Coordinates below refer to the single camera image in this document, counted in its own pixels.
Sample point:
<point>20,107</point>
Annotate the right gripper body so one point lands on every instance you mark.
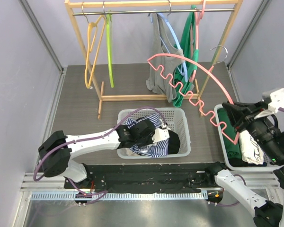
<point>245,116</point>

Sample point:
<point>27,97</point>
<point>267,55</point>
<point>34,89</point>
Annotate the black tank top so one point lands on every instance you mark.
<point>174,143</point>

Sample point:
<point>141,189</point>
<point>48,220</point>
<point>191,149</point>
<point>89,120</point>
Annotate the blue striped tank top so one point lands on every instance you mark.
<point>154,150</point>

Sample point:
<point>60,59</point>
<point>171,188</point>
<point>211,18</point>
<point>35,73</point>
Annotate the grey tank top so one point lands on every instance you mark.
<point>162,65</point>

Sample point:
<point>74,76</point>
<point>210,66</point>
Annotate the white tank top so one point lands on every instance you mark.
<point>130,153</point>

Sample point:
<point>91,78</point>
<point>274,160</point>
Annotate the light blue hanger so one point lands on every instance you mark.
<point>175,42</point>

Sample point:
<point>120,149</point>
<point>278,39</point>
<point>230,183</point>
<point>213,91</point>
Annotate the lime green hanger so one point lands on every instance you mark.
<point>109,45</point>

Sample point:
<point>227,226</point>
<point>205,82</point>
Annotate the yellow plastic hanger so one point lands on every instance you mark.
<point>92,32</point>

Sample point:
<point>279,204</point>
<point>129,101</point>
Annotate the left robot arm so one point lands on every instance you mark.
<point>57,153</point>

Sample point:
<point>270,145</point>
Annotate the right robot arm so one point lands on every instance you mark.
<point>265,213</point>

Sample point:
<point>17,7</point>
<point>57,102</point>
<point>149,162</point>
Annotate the pink hanger with green top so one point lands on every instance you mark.
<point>194,32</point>

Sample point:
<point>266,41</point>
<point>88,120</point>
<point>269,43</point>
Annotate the white basket right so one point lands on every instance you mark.
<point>227,136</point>

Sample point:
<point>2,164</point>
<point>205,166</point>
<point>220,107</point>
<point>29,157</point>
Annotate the white basket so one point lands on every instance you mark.
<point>227,136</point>
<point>176,121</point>

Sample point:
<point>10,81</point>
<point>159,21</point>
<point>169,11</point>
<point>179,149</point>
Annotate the wooden clothes rack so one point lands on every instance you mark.
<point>141,3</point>

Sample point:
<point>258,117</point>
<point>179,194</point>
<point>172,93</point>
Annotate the white basket centre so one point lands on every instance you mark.
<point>176,121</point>

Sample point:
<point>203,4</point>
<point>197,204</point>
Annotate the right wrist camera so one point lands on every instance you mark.
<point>275,100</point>

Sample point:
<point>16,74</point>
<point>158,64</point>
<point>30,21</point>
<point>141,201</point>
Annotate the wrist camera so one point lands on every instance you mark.
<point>275,100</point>
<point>160,135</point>

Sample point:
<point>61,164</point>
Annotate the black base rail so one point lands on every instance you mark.
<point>151,178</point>

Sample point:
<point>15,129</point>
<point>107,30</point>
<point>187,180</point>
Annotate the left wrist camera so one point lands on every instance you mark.
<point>160,135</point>

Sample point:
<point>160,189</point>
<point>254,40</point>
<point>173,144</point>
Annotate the white slotted cable duct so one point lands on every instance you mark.
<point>72,195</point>

